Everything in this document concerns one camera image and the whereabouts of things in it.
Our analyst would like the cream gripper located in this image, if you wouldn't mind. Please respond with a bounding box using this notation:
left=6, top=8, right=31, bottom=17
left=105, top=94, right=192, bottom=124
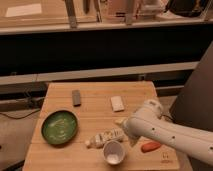
left=115, top=118, right=139, bottom=147

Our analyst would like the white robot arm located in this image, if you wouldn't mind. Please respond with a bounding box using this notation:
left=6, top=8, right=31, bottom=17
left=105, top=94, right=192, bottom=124
left=115, top=99, right=213, bottom=166

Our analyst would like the white rectangular block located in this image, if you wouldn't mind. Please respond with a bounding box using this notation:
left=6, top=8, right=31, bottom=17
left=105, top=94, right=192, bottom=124
left=110, top=96, right=124, bottom=112

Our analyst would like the white ceramic cup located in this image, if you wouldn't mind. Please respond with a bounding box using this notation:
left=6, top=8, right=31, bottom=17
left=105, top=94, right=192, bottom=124
left=103, top=141, right=126, bottom=165

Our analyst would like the green bowl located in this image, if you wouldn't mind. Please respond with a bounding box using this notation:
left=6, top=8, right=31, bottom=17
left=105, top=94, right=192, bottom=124
left=41, top=110, right=78, bottom=145

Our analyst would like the dark robot base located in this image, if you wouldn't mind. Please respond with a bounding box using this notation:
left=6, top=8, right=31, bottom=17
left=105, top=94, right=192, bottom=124
left=169, top=41, right=213, bottom=171

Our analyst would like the grey rectangular block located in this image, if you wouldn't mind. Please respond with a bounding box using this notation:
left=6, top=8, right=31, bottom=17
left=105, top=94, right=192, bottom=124
left=72, top=90, right=81, bottom=107

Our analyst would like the black cable on floor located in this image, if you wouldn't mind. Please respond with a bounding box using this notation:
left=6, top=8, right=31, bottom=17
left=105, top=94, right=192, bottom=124
left=0, top=108, right=42, bottom=121

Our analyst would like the white plastic bottle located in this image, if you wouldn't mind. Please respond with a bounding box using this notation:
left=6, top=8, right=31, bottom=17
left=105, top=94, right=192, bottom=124
left=85, top=129, right=124, bottom=148

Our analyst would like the white paper sheet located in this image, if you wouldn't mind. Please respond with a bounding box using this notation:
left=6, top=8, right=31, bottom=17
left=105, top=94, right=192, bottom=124
left=5, top=3, right=42, bottom=17

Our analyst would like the orange carrot toy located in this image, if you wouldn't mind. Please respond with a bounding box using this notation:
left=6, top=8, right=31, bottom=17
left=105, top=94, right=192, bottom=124
left=141, top=141, right=161, bottom=153

